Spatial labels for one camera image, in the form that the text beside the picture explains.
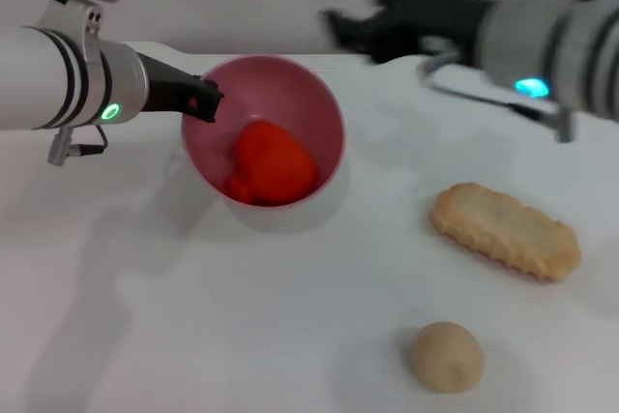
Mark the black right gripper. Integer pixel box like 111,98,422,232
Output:
322,0,504,65

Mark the wrist grey cable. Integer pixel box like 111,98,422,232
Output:
46,123,108,167
416,47,577,144

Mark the pink plastic bowl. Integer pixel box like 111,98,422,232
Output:
181,55,346,209

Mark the right wrist grey cable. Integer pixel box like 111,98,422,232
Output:
416,47,577,144

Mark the long toy bread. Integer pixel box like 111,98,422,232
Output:
428,182,581,283

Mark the orange toy fruit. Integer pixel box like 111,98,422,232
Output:
224,119,320,207

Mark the round beige toy bun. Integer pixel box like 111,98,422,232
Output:
410,320,485,394

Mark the left wrist grey cable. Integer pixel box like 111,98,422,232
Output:
46,123,108,167

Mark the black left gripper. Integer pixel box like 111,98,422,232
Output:
133,51,226,123

